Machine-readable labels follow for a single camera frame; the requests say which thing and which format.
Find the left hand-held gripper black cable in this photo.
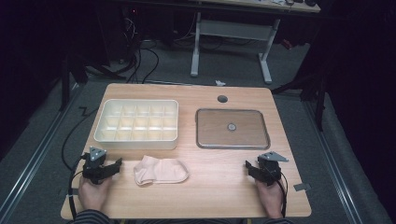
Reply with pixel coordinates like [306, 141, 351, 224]
[67, 153, 87, 221]

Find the shiny metal tray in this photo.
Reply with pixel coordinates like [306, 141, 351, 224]
[194, 107, 271, 150]

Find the bundle of black floor cables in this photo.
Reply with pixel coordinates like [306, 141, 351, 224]
[118, 18, 161, 84]

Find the right hand-held gripper black cable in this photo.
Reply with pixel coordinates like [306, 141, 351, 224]
[275, 174, 289, 218]

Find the person's left hand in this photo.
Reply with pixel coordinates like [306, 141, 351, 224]
[78, 177, 109, 211]

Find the cream compartment organizer box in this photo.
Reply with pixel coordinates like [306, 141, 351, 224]
[92, 98, 179, 151]

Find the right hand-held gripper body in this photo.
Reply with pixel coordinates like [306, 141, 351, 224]
[255, 151, 290, 187]

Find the metal floor rail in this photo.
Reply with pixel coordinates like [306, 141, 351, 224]
[0, 83, 82, 218]
[303, 101, 363, 224]

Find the white-framed wooden desk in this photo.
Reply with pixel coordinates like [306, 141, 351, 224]
[190, 0, 321, 85]

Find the long black floor cable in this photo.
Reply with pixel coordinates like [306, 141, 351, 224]
[61, 106, 98, 173]

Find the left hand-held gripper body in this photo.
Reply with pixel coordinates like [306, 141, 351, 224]
[81, 146, 110, 185]

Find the person's right hand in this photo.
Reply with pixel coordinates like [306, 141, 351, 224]
[255, 181, 285, 218]

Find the black metal stand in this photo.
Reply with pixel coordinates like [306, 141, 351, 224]
[59, 54, 125, 112]
[270, 71, 328, 132]

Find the pale pink sock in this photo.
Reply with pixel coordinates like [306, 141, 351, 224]
[133, 154, 191, 187]

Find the hand-held gripper black cable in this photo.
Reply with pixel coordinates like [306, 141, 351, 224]
[67, 153, 87, 221]
[275, 174, 289, 218]

